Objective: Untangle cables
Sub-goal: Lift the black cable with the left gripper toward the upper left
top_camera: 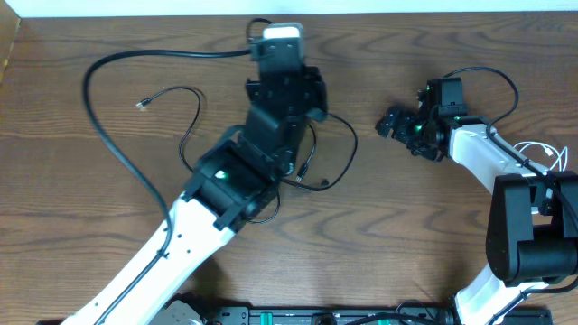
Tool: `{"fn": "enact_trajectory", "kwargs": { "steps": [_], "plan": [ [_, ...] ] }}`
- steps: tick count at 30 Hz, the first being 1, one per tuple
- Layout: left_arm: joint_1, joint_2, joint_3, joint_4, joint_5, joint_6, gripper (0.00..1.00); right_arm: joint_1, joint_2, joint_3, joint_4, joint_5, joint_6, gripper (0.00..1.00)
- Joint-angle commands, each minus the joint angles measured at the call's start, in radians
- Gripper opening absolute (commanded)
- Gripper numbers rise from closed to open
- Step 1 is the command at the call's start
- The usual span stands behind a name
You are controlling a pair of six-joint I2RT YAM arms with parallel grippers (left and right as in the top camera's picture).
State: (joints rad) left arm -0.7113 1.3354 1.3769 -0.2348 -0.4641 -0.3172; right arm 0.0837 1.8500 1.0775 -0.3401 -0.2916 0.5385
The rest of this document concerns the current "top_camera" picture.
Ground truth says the black usb cable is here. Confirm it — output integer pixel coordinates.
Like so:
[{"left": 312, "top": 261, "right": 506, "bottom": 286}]
[{"left": 135, "top": 86, "right": 359, "bottom": 226}]

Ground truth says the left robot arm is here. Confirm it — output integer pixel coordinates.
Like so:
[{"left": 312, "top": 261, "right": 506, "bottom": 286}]
[{"left": 64, "top": 38, "right": 327, "bottom": 324}]

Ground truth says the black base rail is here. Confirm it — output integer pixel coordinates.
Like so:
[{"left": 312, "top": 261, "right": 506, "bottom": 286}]
[{"left": 162, "top": 292, "right": 555, "bottom": 325}]

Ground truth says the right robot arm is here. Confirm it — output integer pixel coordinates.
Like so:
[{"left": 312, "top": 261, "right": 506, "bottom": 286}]
[{"left": 376, "top": 77, "right": 577, "bottom": 324}]

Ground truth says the white usb cable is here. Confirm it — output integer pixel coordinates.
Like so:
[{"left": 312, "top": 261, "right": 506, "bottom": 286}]
[{"left": 513, "top": 140, "right": 570, "bottom": 172}]

